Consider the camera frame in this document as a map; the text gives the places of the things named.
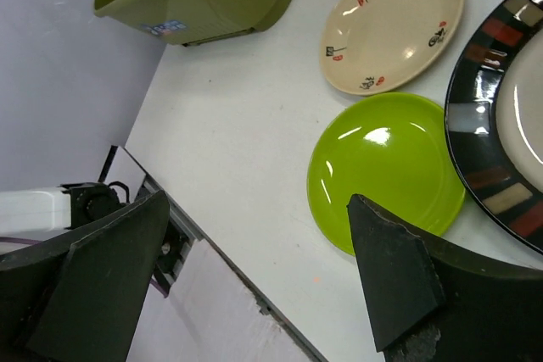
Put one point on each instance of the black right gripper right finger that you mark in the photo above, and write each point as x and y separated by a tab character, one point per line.
429	299

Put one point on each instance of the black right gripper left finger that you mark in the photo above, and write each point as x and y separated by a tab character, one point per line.
79	296

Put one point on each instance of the large black rimmed beige plate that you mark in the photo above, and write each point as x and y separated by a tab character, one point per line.
493	118

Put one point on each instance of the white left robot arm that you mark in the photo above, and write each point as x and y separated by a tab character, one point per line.
62	107

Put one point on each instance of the lime green round plate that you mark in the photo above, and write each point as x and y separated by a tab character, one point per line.
390	148

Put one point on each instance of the beige plate with characters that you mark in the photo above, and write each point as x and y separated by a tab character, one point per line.
374	46

